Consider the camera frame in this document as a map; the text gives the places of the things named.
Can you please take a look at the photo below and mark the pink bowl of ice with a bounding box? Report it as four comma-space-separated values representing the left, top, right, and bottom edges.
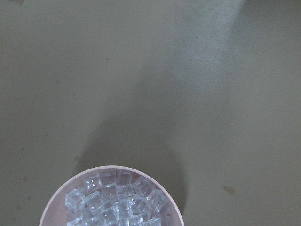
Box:
40, 165, 185, 226

